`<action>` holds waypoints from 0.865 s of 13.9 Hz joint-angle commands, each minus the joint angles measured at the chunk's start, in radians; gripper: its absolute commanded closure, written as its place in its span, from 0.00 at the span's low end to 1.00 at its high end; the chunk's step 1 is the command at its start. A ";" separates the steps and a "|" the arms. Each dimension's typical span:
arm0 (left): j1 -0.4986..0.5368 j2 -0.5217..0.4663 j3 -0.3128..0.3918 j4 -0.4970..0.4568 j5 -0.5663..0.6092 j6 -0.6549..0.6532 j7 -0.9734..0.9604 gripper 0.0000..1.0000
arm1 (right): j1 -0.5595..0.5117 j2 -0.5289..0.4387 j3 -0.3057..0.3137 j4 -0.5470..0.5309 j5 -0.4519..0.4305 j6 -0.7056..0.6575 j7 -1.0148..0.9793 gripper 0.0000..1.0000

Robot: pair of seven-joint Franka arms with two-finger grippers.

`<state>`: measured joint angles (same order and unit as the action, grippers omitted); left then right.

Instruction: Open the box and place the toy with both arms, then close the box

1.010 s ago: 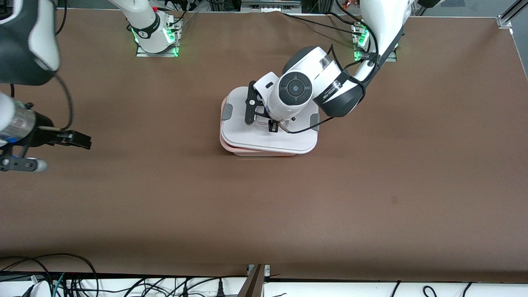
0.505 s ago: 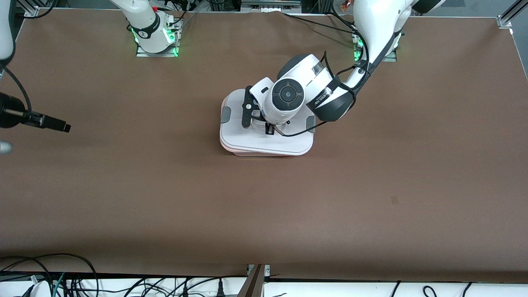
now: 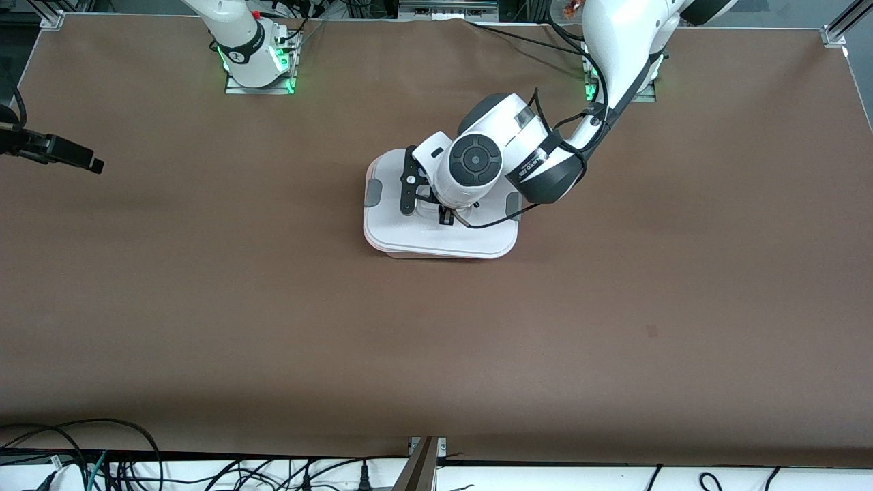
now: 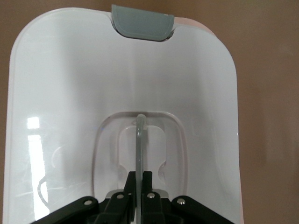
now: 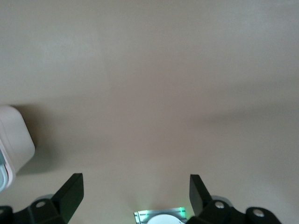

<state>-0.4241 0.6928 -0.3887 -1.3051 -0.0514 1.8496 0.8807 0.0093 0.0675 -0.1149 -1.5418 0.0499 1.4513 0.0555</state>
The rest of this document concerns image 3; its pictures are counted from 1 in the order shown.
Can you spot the brown table cover sheet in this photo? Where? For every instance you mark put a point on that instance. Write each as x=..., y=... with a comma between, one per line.
x=436, y=354

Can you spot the aluminium frame profile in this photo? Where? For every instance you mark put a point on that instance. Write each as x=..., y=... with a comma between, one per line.
x=842, y=24
x=53, y=19

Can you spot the white lower shelf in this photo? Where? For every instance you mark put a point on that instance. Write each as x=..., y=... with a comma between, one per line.
x=545, y=481

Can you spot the white plastic box base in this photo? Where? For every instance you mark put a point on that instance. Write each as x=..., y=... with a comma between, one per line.
x=409, y=256

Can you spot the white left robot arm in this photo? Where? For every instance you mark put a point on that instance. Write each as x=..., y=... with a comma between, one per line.
x=614, y=41

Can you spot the dark support beam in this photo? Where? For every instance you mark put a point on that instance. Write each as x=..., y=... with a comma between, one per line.
x=419, y=470

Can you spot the grey lid latch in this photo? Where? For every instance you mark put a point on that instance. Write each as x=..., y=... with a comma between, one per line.
x=513, y=204
x=372, y=194

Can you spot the aluminium rear rail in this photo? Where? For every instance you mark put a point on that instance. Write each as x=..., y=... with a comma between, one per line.
x=447, y=8

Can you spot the small metal corner bracket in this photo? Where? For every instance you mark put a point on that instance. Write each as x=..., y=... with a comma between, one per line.
x=442, y=447

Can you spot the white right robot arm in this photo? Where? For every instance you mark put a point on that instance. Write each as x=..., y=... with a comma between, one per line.
x=239, y=34

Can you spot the small orange figure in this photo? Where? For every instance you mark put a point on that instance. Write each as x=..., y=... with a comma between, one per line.
x=571, y=8

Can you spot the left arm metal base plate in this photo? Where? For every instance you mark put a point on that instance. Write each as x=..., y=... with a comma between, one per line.
x=649, y=94

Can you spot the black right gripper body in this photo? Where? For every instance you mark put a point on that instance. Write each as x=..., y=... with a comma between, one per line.
x=31, y=144

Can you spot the black power plug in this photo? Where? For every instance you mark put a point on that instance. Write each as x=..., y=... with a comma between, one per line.
x=365, y=477

